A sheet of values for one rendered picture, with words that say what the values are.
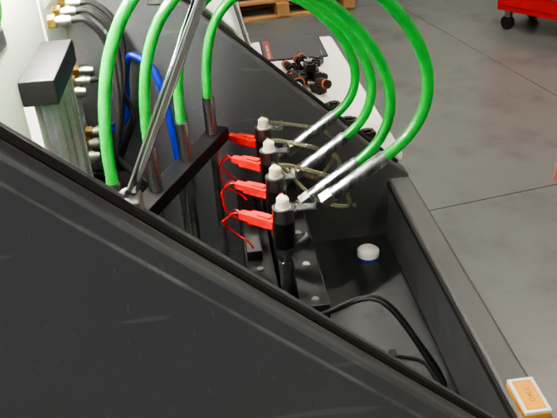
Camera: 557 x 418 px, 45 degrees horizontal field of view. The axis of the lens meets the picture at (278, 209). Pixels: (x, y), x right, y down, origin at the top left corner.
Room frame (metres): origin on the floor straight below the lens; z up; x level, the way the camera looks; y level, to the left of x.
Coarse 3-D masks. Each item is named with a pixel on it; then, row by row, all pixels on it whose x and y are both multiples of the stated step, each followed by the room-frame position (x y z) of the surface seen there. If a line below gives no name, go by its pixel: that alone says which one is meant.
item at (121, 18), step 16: (128, 0) 0.70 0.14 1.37; (384, 0) 0.72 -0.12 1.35; (128, 16) 0.70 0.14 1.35; (400, 16) 0.73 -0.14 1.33; (112, 32) 0.70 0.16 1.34; (416, 32) 0.73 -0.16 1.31; (112, 48) 0.70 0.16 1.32; (416, 48) 0.73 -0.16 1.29; (112, 64) 0.70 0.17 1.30; (432, 80) 0.73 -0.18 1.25; (432, 96) 0.73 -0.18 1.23; (416, 112) 0.73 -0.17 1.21; (416, 128) 0.73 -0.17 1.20; (112, 144) 0.70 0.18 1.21; (400, 144) 0.73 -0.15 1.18; (112, 160) 0.70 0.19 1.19; (112, 176) 0.70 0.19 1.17
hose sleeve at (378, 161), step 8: (368, 160) 0.73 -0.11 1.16; (376, 160) 0.72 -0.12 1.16; (384, 160) 0.72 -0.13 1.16; (360, 168) 0.73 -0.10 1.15; (368, 168) 0.72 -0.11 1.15; (376, 168) 0.72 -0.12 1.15; (352, 176) 0.72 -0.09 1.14; (360, 176) 0.72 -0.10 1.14; (368, 176) 0.72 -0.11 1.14; (336, 184) 0.73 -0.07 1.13; (344, 184) 0.72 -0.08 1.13; (352, 184) 0.72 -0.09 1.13; (336, 192) 0.72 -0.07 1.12; (344, 192) 0.72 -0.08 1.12
